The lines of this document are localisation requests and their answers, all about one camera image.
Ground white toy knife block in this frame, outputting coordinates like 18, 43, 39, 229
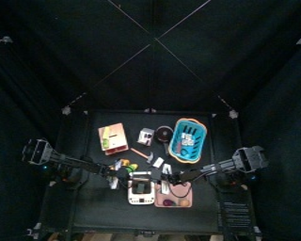
137, 127, 157, 147

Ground white toy pieces in basket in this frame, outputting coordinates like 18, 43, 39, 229
181, 133, 197, 146

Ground red wooden box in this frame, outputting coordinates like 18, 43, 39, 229
97, 122, 130, 156

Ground black toy pan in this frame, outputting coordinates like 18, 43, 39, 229
154, 124, 175, 155

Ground white toy piece with lines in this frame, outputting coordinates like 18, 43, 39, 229
161, 163, 174, 175

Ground white rectangular toy piece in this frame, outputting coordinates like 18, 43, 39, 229
151, 156, 165, 169

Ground pink plastic tray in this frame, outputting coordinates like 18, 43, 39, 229
153, 181, 194, 209

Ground toy hammer orange handle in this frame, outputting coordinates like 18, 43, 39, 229
129, 147, 155, 165

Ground green toy piece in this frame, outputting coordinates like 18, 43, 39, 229
101, 137, 111, 151

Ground teal basket orange rim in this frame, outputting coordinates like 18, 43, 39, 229
166, 118, 209, 165

